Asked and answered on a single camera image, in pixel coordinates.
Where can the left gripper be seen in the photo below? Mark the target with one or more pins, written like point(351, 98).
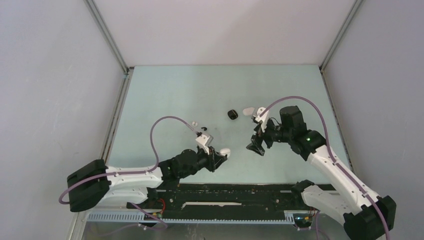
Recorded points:
point(211, 164)

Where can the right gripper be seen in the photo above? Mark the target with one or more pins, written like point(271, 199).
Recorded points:
point(256, 144)

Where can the white gold-trimmed charging case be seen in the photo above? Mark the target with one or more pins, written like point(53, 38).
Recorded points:
point(225, 152)

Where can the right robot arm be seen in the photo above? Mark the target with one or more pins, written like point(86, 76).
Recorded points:
point(362, 212)

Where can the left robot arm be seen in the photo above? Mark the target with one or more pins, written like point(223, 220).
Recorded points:
point(97, 184)

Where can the white oval charging case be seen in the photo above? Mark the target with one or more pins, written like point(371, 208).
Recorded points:
point(248, 111)

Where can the black charging case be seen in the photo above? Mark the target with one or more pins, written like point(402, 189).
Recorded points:
point(232, 114)

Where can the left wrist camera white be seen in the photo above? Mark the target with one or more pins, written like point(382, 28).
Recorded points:
point(203, 141)

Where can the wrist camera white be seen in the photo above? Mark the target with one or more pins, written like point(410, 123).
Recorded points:
point(261, 116)
point(203, 141)

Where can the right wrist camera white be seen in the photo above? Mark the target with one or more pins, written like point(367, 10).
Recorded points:
point(261, 116)

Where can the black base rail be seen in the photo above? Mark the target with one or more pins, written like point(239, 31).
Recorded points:
point(228, 201)

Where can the white cable duct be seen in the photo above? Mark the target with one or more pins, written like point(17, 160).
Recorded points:
point(139, 217)

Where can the aluminium frame rail front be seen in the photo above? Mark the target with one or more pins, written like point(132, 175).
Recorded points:
point(235, 204)

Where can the right corner aluminium post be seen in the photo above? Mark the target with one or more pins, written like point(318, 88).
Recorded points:
point(340, 34)

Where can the corner aluminium post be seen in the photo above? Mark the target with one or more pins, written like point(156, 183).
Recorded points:
point(340, 34)
point(107, 35)

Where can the left corner aluminium post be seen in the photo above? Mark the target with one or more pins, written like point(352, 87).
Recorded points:
point(107, 35)

